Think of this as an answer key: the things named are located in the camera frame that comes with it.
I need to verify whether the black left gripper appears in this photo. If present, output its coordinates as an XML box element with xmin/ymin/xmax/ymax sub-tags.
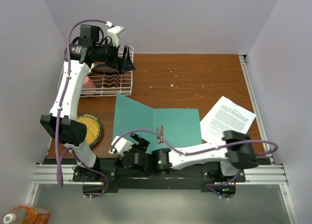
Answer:
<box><xmin>94</xmin><ymin>39</ymin><xmax>136</xmax><ymax>72</ymax></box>

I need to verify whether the teal paper folder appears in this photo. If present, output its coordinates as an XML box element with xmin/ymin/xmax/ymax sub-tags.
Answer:
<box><xmin>113</xmin><ymin>95</ymin><xmax>202</xmax><ymax>148</ymax></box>

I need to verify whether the printed white paper sheet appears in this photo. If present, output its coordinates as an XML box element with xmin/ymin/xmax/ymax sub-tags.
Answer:
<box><xmin>200</xmin><ymin>96</ymin><xmax>256</xmax><ymax>143</ymax></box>

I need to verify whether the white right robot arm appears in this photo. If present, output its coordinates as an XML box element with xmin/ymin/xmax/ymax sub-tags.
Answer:
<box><xmin>109</xmin><ymin>130</ymin><xmax>258</xmax><ymax>182</ymax></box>

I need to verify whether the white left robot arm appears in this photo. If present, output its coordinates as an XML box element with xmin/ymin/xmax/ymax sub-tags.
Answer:
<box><xmin>40</xmin><ymin>21</ymin><xmax>135</xmax><ymax>181</ymax></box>

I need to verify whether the metal folder clip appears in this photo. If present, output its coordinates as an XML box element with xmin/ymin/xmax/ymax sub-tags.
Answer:
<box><xmin>157</xmin><ymin>126</ymin><xmax>163</xmax><ymax>144</ymax></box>

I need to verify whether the dark brown oval plate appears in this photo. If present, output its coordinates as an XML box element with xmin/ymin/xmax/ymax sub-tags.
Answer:
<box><xmin>90</xmin><ymin>63</ymin><xmax>126</xmax><ymax>75</ymax></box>

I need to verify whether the pink cup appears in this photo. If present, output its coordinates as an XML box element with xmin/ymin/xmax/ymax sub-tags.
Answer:
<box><xmin>81</xmin><ymin>76</ymin><xmax>97</xmax><ymax>96</ymax></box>

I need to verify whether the round green yellow plate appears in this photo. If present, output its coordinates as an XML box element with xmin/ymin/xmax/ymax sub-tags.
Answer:
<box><xmin>77</xmin><ymin>114</ymin><xmax>103</xmax><ymax>148</ymax></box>

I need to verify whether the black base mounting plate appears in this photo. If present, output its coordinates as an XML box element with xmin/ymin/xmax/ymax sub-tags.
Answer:
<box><xmin>72</xmin><ymin>157</ymin><xmax>247</xmax><ymax>193</ymax></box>

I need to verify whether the orange drink bottle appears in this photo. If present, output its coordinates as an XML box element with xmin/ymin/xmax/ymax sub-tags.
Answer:
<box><xmin>3</xmin><ymin>205</ymin><xmax>51</xmax><ymax>224</ymax></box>

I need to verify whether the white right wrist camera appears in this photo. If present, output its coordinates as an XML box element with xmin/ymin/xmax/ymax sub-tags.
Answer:
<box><xmin>109</xmin><ymin>136</ymin><xmax>133</xmax><ymax>156</ymax></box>

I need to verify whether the white wire dish rack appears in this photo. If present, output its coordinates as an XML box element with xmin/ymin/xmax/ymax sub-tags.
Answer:
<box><xmin>57</xmin><ymin>45</ymin><xmax>135</xmax><ymax>97</ymax></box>

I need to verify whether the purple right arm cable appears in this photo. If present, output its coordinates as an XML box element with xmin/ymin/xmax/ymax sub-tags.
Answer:
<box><xmin>112</xmin><ymin>129</ymin><xmax>278</xmax><ymax>198</ymax></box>

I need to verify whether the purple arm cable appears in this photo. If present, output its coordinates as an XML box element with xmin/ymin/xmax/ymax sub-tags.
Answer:
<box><xmin>112</xmin><ymin>129</ymin><xmax>278</xmax><ymax>198</ymax></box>
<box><xmin>55</xmin><ymin>19</ymin><xmax>113</xmax><ymax>199</ymax></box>

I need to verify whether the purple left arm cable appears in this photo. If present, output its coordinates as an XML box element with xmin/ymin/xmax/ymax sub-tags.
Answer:
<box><xmin>55</xmin><ymin>19</ymin><xmax>113</xmax><ymax>199</ymax></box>

